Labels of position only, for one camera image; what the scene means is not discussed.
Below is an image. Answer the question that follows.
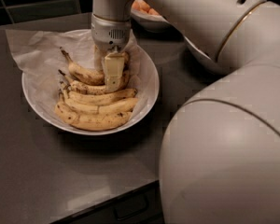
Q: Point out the spotted banana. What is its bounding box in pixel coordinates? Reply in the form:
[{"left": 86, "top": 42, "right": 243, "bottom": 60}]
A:
[
  {"left": 59, "top": 46, "right": 131, "bottom": 86},
  {"left": 59, "top": 70, "right": 130, "bottom": 95}
]

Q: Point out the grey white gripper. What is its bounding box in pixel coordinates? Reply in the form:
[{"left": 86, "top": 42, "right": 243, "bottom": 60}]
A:
[{"left": 91, "top": 14, "right": 131, "bottom": 92}]

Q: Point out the white bowl of apricots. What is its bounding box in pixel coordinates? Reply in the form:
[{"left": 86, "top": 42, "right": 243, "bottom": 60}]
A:
[{"left": 131, "top": 0, "right": 171, "bottom": 33}]

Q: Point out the orange apricots pile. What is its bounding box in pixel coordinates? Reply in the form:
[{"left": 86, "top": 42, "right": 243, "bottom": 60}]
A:
[{"left": 132, "top": 0, "right": 159, "bottom": 16}]

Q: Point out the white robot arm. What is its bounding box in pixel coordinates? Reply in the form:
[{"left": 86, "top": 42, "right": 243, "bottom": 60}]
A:
[{"left": 91, "top": 0, "right": 280, "bottom": 224}]

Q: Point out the left dark drawer front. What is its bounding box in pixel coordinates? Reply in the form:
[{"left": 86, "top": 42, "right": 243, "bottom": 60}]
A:
[{"left": 50, "top": 181, "right": 165, "bottom": 224}]

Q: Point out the white paper under bananas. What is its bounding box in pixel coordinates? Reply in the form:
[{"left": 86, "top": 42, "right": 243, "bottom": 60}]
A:
[{"left": 5, "top": 28, "right": 153, "bottom": 126}]

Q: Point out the white banana bowl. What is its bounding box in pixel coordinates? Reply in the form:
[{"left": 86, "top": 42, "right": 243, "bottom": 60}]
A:
[{"left": 21, "top": 29, "right": 161, "bottom": 136}]

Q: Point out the black left drawer handle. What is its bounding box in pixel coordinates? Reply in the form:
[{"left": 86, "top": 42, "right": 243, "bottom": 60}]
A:
[{"left": 114, "top": 195, "right": 148, "bottom": 221}]

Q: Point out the yellow banana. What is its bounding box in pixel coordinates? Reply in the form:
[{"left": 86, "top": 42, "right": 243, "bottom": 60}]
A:
[
  {"left": 60, "top": 91, "right": 138, "bottom": 115},
  {"left": 60, "top": 82, "right": 137, "bottom": 105},
  {"left": 54, "top": 102, "right": 132, "bottom": 132}
]

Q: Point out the bottom yellow banana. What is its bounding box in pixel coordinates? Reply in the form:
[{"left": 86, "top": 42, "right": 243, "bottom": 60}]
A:
[{"left": 54, "top": 102, "right": 132, "bottom": 132}]

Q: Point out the white strawberry bowl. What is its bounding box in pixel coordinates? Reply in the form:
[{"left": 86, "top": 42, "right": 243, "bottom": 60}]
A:
[{"left": 184, "top": 37, "right": 231, "bottom": 76}]

